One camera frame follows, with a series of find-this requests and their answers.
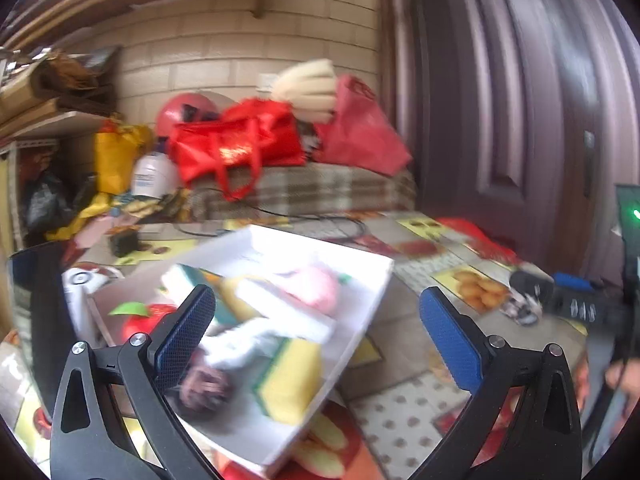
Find white rectangular block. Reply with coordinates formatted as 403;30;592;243
220;275;337;343

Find yellow bag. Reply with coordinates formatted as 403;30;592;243
94;119;153;196

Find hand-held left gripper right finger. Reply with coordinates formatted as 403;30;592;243
410;286;583;480

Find white plastic jug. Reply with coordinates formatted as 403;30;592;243
130;152;180;200

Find red plastic bag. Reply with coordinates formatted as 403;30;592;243
314;74;415;177

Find person's right hand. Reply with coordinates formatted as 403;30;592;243
604;359;640;395

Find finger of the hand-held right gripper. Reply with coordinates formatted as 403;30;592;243
509;270;557;307
553;272;603;295

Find plaid cloth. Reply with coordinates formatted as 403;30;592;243
189;161;417;222

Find printed tablecloth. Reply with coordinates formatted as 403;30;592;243
0;210;621;480

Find white cardboard box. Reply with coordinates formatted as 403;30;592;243
87;224;396;480

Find dark panelled door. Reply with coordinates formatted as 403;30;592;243
375;0;640;283

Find red tote bag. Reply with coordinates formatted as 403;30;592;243
167;99;307;202

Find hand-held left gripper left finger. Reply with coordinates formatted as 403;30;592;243
50;284;221;480

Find pink plush toy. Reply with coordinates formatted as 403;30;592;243
282;265;353;317

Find red apple plush toy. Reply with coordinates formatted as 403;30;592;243
107;301;178;343

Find black cable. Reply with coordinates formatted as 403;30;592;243
172;185;368;242

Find white plastic appliance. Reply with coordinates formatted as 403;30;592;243
61;263;127;308

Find small black white plush toy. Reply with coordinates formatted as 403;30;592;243
500;292;543;327

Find small black box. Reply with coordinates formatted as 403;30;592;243
109;231;143;259

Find black plastic bag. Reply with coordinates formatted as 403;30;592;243
24;169;73;233

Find black glossy panel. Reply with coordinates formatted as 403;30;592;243
6;241;76;413

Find cream banana plush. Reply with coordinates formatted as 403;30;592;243
271;58;337;125

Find cluttered storage shelf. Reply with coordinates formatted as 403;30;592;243
0;45;123;241

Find red helmet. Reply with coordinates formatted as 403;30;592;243
155;92;218;137

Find dark brown plush toy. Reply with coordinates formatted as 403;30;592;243
177;352;232;413

